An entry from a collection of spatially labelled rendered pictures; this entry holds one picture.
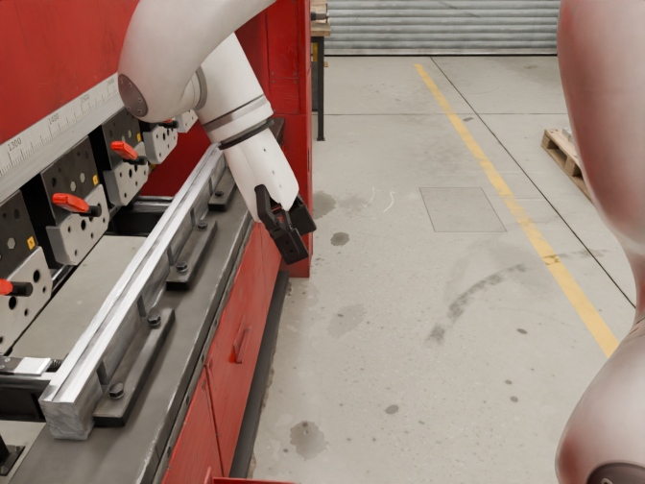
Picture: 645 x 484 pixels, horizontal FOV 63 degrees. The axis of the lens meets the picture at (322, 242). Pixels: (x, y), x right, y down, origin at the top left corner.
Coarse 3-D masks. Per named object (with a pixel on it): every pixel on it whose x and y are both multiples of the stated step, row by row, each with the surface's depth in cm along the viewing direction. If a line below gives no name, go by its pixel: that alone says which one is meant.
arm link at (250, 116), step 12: (264, 96) 63; (240, 108) 60; (252, 108) 61; (264, 108) 62; (216, 120) 61; (228, 120) 61; (240, 120) 61; (252, 120) 61; (264, 120) 64; (216, 132) 62; (228, 132) 61; (240, 132) 61
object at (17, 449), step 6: (12, 450) 190; (18, 450) 190; (12, 456) 188; (18, 456) 189; (6, 462) 186; (12, 462) 186; (0, 468) 184; (6, 468) 183; (0, 474) 182; (6, 474) 182
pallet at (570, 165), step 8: (544, 136) 438; (552, 136) 424; (560, 136) 424; (544, 144) 438; (552, 144) 431; (560, 144) 409; (568, 144) 409; (552, 152) 428; (560, 152) 428; (568, 152) 396; (560, 160) 413; (568, 160) 393; (576, 160) 382; (568, 168) 392; (576, 168) 385; (568, 176) 392; (576, 176) 388; (576, 184) 379; (584, 184) 376; (584, 192) 367
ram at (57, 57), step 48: (0, 0) 64; (48, 0) 74; (96, 0) 87; (0, 48) 64; (48, 48) 74; (96, 48) 88; (0, 96) 65; (48, 96) 75; (0, 144) 65; (48, 144) 75; (0, 192) 65
